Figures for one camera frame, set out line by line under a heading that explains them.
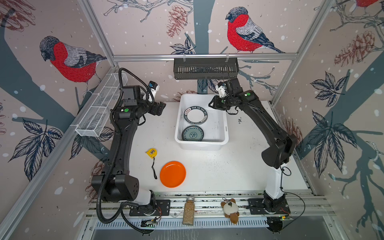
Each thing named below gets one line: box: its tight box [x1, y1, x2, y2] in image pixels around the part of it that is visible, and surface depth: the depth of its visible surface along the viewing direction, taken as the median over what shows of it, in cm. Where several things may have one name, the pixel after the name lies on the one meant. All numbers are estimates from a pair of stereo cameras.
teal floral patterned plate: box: [181, 125, 204, 142], surface depth 103 cm
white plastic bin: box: [174, 93, 229, 151], surface depth 105 cm
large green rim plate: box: [183, 106, 208, 125], surface depth 113 cm
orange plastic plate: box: [160, 160, 187, 189], surface depth 85 cm
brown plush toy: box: [220, 198, 240, 225], surface depth 73 cm
